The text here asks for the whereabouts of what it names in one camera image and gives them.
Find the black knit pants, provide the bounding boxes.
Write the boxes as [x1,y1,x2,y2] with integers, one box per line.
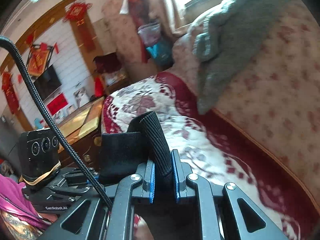
[98,110,176,240]

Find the red white floral blanket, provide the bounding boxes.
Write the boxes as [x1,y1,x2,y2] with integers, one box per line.
[101,72,319,239]

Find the pink sleeve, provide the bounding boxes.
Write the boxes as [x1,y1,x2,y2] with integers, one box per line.
[0,175,52,230]

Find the wooden tv cabinet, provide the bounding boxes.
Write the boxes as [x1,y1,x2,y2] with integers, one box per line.
[58,97,104,170]

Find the black television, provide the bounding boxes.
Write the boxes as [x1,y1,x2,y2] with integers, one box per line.
[33,65,61,101]

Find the beige floral quilt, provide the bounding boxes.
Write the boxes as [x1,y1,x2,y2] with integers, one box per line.
[173,0,319,200]

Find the blue plastic bag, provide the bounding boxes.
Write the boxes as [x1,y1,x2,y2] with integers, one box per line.
[146,38,173,67]

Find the grey fleece garment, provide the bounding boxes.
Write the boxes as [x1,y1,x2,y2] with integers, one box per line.
[193,0,292,114]

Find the red chinese knot decoration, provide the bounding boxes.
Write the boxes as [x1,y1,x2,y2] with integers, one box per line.
[63,2,92,22]

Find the black camera box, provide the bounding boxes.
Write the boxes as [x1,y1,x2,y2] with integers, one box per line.
[18,128,61,187]

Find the black braided cable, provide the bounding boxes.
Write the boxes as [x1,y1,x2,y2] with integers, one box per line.
[0,35,113,209]

